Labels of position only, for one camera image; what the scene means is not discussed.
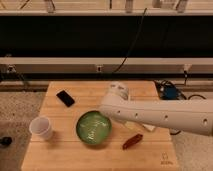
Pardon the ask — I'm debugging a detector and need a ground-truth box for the black smartphone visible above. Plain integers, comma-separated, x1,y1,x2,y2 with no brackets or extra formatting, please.
56,90,75,107

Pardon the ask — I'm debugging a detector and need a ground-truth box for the white metal rail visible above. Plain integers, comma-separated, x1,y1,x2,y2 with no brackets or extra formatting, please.
0,57,213,74

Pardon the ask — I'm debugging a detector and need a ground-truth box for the black hanging cable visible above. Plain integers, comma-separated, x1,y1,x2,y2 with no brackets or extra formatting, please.
112,7,148,74

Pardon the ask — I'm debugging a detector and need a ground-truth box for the red brown snack packet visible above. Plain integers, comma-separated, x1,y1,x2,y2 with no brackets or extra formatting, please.
122,134,143,150

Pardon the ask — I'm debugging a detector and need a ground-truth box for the blue device with cables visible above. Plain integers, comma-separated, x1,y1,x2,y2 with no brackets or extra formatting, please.
155,80,204,100

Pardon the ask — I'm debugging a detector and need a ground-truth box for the green ceramic bowl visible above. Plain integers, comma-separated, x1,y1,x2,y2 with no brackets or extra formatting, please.
76,110,112,145

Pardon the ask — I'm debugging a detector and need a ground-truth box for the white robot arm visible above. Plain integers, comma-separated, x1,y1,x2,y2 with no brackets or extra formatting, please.
99,82,213,136

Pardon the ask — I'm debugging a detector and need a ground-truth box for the white sponge block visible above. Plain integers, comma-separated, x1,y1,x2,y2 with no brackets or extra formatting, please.
125,122,155,132

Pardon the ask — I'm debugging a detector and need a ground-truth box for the black object on floor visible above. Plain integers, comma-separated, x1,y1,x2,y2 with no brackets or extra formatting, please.
0,137,12,146

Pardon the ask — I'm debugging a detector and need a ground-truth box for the white paper cup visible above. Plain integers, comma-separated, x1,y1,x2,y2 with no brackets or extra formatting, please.
29,116,53,140

